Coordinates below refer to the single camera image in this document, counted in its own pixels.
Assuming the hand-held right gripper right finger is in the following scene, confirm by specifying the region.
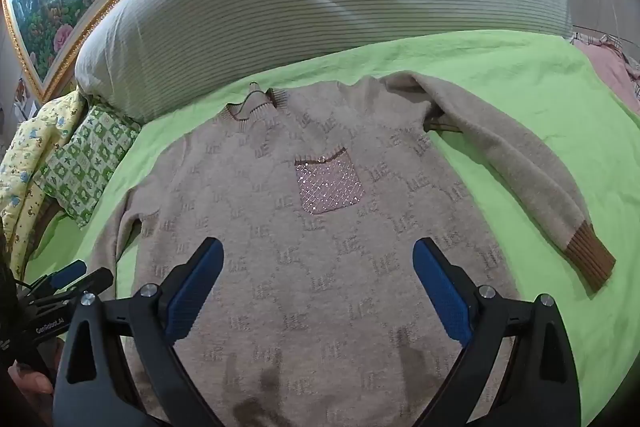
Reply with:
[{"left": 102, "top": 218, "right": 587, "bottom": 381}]
[{"left": 412, "top": 237, "right": 581, "bottom": 427}]

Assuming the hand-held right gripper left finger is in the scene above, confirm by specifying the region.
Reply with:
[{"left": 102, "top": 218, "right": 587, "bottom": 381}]
[{"left": 52, "top": 237, "right": 226, "bottom": 427}]

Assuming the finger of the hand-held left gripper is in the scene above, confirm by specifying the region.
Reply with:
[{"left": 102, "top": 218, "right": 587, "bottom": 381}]
[
  {"left": 27, "top": 259, "right": 89, "bottom": 297},
  {"left": 47, "top": 267, "right": 115, "bottom": 308}
]

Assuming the beige knitted sweater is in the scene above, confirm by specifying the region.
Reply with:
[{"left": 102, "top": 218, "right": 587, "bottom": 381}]
[{"left": 115, "top": 74, "right": 617, "bottom": 427}]

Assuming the person's left hand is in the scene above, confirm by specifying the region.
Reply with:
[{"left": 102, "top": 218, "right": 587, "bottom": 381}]
[{"left": 7, "top": 361, "right": 55, "bottom": 397}]

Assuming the green checked pillow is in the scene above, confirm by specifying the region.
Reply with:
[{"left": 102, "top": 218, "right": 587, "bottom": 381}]
[{"left": 42, "top": 102, "right": 142, "bottom": 229}]

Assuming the yellow patterned quilt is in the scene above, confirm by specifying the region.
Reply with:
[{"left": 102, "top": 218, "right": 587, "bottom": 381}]
[{"left": 0, "top": 91, "right": 89, "bottom": 279}]

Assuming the green bed sheet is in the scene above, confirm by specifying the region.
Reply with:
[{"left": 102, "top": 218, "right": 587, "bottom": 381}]
[{"left": 25, "top": 29, "right": 640, "bottom": 427}]

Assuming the pink cloth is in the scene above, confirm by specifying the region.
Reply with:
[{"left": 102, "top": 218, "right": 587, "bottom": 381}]
[{"left": 575, "top": 41, "right": 640, "bottom": 115}]

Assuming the plaid cloth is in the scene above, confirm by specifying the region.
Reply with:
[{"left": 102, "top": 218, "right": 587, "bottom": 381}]
[{"left": 569, "top": 26, "right": 640, "bottom": 98}]

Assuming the grey striped pillow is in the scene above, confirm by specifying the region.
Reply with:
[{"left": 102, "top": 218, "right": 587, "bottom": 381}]
[{"left": 75, "top": 0, "right": 573, "bottom": 125}]

